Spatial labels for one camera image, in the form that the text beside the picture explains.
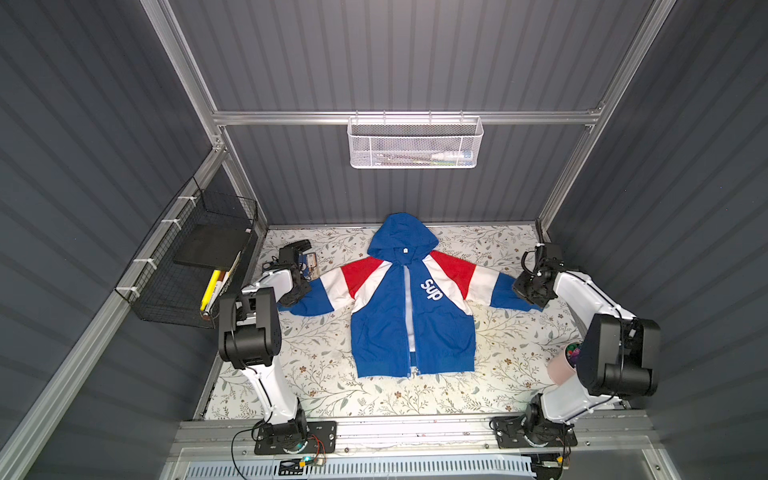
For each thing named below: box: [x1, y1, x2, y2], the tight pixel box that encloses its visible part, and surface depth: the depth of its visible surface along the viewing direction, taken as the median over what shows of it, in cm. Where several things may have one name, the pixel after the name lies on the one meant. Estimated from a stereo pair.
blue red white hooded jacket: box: [283, 212, 542, 378], surface depth 98 cm
